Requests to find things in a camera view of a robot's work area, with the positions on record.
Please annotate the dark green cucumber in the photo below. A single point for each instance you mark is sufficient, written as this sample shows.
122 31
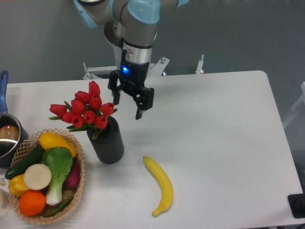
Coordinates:
33 157

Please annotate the yellow squash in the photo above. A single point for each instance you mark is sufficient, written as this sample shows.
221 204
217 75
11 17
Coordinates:
50 140

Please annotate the yellow bell pepper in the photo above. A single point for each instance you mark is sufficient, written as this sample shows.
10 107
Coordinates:
17 186

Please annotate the black device at edge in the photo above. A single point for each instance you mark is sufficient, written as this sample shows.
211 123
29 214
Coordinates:
297 205

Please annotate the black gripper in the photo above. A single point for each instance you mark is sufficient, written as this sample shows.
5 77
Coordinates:
132 77

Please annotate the dark grey ribbed vase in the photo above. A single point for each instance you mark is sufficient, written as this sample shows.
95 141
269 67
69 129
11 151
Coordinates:
108 145

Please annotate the purple red sweet potato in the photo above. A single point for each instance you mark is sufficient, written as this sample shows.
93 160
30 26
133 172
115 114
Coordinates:
73 178

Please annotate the green chili pepper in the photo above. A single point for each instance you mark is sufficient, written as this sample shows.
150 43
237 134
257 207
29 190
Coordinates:
59 208

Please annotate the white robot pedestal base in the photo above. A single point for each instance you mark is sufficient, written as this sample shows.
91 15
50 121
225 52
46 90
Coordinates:
114 69

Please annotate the small garlic clove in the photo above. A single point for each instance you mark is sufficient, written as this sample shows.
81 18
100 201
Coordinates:
2 182

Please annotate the green bok choy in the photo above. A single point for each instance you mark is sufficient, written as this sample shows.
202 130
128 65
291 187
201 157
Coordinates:
59 161

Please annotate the woven wicker basket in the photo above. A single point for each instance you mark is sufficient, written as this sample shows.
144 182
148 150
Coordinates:
70 195

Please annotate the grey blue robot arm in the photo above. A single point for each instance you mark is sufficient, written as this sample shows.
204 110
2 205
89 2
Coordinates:
130 26

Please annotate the orange fruit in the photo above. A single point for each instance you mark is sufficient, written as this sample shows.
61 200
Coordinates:
32 203

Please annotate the white frame at right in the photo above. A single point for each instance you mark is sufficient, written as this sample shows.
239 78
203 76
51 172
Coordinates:
295 109

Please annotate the blue handled saucepan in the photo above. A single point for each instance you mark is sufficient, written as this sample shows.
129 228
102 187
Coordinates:
12 134

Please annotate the red tulip bouquet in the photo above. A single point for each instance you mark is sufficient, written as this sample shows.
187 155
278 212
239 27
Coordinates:
86 112

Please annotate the yellow banana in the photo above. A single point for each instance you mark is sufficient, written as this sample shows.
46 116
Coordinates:
164 182

